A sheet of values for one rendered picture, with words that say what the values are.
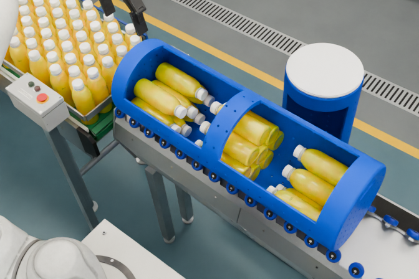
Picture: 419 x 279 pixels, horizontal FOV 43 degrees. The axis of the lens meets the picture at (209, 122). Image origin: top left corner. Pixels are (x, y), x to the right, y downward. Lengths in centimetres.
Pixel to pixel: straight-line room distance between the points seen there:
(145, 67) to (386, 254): 99
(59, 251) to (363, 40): 280
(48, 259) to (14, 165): 197
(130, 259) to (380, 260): 73
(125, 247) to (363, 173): 69
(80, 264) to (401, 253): 94
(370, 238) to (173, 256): 124
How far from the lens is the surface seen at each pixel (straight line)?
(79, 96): 193
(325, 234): 149
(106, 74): 199
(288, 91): 197
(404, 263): 171
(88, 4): 225
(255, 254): 268
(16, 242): 136
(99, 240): 160
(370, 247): 171
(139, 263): 153
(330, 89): 191
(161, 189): 232
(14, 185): 313
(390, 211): 271
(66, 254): 128
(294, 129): 172
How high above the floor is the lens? 242
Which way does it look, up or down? 51 degrees down
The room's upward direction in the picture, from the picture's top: 5 degrees counter-clockwise
